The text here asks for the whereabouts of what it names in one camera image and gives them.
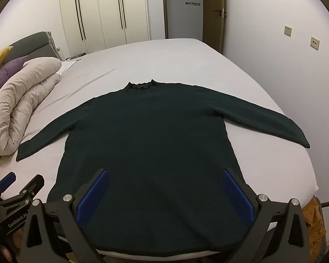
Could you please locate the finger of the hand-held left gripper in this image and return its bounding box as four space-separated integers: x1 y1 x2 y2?
0 174 45 203
0 172 16 202

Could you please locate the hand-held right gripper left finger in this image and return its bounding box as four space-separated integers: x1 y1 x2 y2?
21 168 110 263

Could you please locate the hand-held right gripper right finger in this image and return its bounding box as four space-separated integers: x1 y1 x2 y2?
221 168 311 263

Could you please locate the dark green sweater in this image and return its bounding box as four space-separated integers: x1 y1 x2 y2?
16 79 310 254

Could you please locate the person's left hand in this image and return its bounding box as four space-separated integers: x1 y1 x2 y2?
0 246 21 263

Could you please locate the orange brown cloth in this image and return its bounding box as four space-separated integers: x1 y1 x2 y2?
302 197 327 250

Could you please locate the beige duvet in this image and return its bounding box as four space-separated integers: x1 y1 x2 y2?
0 57 62 156

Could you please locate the purple pillow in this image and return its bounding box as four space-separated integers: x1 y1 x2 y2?
0 55 30 99

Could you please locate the grey headboard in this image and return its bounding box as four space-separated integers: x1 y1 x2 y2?
1 31 62 66

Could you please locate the bed with white sheet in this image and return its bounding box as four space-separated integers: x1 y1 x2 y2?
0 38 318 258

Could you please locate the brown door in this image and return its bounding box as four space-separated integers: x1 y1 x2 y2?
202 0 226 55

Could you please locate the cream wardrobe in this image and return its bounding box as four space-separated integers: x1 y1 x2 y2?
58 0 151 59

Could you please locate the black wardrobe handle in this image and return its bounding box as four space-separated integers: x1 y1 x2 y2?
77 0 86 40
116 0 123 30
120 0 127 28

